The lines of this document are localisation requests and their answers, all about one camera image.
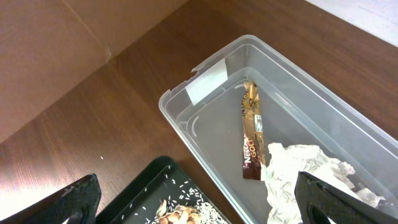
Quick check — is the food scraps and rice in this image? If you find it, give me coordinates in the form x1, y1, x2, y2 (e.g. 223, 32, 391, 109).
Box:
119, 164, 229, 224

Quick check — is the white tissue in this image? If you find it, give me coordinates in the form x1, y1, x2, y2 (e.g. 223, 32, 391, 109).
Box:
266, 142, 385, 223

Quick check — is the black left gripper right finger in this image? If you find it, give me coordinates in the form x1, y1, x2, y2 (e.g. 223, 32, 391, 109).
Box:
294, 172, 397, 224

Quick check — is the gold brown snack wrapper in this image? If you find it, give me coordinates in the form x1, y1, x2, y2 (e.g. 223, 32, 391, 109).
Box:
241, 81, 266, 181

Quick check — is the white label on bin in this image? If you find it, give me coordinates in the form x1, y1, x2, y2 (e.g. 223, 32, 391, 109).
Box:
185, 59, 228, 106

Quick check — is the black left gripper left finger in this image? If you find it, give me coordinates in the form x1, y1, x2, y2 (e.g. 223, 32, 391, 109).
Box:
1, 174, 101, 223

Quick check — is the clear plastic waste bin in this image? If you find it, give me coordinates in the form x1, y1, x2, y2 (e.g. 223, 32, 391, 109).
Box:
159, 35, 397, 223

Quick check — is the black rectangular tray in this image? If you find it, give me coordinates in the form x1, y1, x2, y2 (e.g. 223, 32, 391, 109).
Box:
96, 156, 229, 223

